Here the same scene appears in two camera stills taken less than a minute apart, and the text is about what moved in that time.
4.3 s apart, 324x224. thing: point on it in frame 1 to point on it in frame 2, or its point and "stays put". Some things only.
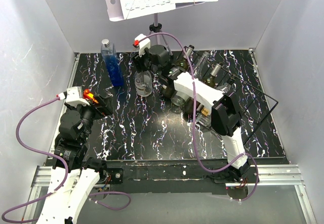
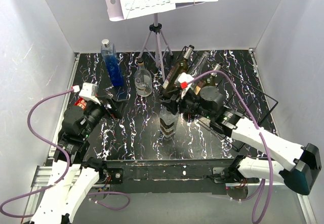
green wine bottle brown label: x=181 y=65 stays put
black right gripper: x=137 y=60 to x=171 y=106
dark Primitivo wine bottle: x=209 y=80 stays put
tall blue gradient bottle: x=112 y=63 stays put
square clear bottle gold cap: x=204 y=117 to x=168 y=123
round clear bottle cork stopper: x=143 y=83 stays put
